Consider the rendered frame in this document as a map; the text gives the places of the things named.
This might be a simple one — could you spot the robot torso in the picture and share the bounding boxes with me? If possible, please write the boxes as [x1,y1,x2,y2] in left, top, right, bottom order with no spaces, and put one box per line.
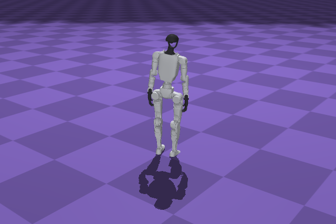
[158,50,180,99]

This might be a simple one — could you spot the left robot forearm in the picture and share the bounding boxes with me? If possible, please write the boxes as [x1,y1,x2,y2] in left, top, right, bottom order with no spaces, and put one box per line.
[148,69,155,92]

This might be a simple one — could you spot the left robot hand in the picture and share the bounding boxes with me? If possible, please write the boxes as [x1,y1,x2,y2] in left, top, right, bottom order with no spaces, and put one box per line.
[147,89,154,106]

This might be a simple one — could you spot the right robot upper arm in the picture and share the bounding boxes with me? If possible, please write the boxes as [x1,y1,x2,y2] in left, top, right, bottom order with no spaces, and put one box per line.
[178,56,187,82]

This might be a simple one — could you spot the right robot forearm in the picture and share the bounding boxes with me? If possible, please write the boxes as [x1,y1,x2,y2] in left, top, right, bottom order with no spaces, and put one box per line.
[182,76,189,98]

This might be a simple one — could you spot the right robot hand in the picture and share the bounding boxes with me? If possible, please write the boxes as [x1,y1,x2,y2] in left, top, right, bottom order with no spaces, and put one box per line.
[182,95,189,112]

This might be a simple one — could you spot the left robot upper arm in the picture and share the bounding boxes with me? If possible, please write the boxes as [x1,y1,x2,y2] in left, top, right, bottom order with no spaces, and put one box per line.
[151,51,161,76]

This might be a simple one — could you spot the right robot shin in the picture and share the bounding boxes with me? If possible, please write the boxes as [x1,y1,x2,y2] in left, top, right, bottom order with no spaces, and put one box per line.
[171,122,180,152]

